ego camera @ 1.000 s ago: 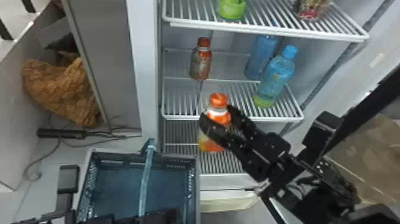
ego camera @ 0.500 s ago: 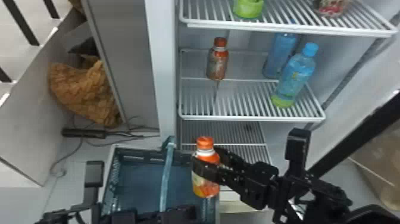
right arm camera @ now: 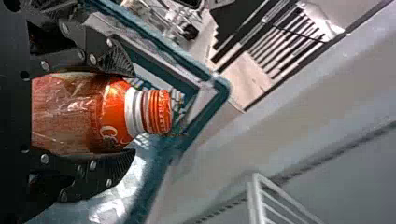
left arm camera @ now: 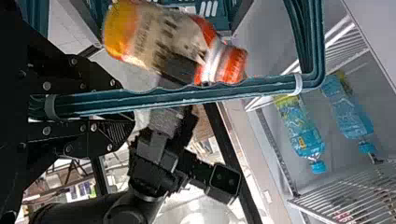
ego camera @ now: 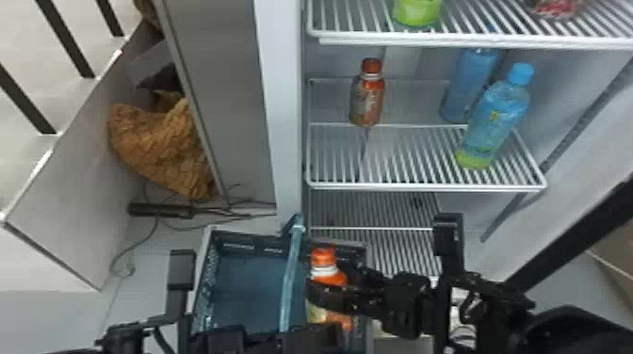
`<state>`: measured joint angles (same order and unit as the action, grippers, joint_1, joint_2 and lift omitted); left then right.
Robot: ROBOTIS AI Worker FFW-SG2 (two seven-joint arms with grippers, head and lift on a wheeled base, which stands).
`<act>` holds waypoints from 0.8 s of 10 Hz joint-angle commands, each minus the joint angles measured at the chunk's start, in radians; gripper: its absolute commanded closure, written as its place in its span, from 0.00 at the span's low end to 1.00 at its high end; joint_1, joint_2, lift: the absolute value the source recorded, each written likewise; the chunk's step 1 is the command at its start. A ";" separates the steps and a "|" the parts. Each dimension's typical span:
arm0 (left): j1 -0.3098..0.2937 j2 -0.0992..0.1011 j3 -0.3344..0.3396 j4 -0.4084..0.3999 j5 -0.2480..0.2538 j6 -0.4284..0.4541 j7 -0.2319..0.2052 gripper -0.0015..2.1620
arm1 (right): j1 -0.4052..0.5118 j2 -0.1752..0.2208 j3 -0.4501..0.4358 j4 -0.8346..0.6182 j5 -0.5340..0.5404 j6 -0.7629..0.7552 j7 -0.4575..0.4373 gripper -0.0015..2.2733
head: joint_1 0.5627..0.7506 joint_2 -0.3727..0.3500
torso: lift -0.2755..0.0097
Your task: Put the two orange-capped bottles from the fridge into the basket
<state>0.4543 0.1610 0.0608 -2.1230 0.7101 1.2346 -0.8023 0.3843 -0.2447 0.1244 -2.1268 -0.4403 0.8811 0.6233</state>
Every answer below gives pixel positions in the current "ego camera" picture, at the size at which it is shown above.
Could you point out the green bottle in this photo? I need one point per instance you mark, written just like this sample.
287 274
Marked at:
417 11

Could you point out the orange bottle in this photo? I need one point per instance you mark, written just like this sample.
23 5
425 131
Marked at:
324 269

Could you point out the blue bottle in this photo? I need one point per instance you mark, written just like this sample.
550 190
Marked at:
492 118
467 79

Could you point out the brown bottle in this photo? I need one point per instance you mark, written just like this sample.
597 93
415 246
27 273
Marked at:
366 96

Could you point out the white fridge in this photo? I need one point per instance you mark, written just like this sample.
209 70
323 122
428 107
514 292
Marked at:
279 99

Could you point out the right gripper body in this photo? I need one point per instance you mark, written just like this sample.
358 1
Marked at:
408 304

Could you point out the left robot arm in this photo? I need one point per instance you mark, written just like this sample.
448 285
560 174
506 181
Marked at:
128 338

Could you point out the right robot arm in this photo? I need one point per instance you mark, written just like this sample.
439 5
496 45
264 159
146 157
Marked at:
544 331

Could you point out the red snack packet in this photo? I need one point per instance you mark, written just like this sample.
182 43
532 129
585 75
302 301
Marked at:
555 7

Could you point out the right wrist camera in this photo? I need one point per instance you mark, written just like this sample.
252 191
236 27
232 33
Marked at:
448 237

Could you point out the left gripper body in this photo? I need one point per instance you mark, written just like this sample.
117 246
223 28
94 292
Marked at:
257 342

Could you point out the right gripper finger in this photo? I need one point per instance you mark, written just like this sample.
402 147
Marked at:
368 279
341 300

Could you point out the white partition panel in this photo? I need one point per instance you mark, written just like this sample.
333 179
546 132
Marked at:
79 188

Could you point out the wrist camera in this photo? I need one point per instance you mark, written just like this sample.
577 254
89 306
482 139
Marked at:
181 272
448 237

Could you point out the brown cloth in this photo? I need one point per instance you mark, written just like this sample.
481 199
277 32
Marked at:
158 143

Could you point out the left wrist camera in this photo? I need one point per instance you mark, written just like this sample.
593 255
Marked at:
181 272

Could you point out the blue basket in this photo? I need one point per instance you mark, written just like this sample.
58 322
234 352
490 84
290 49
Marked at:
247 286

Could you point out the black power strip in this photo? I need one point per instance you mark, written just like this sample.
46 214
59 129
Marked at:
158 209

